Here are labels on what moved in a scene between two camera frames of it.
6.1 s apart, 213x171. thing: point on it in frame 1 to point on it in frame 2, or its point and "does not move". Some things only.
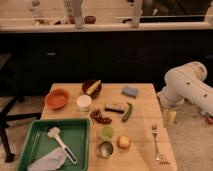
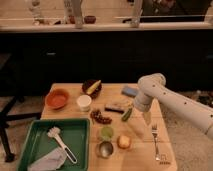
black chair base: [6, 116] does not move
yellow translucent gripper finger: [170, 115] to [147, 117]
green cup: [107, 133] does not move
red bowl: [57, 98] does not move
